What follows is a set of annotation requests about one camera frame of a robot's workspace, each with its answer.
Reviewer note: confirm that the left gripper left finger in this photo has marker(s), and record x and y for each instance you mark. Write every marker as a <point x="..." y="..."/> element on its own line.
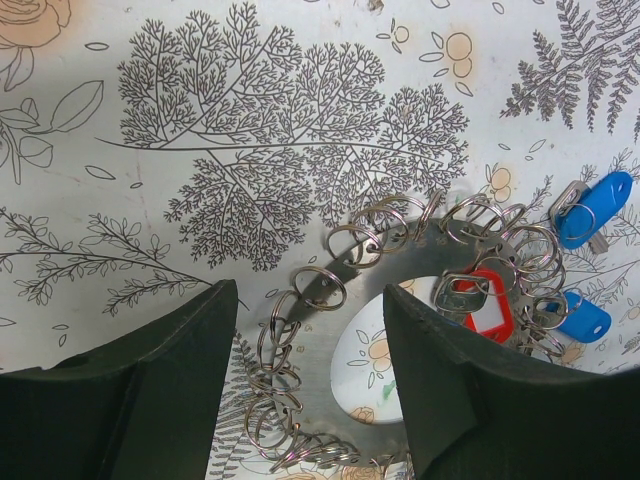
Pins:
<point x="143" y="406"/>

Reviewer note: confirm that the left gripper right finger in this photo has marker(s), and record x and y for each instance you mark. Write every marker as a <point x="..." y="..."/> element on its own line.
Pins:
<point x="474" y="409"/>

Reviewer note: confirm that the metal disc keyring holder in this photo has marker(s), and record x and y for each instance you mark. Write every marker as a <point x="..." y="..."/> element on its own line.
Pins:
<point x="326" y="392"/>

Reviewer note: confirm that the blue tag key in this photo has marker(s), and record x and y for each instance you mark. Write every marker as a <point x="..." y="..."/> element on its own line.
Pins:
<point x="586" y="322"/>
<point x="580" y="211"/>

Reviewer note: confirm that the red tag key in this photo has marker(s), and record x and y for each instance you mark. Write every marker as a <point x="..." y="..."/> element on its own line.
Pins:
<point x="479" y="302"/>

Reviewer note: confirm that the floral table mat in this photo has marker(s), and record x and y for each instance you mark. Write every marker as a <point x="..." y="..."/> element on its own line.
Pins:
<point x="149" y="148"/>

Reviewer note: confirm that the blue tag key on ring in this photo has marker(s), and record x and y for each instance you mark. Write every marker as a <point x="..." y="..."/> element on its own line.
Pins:
<point x="586" y="322"/>

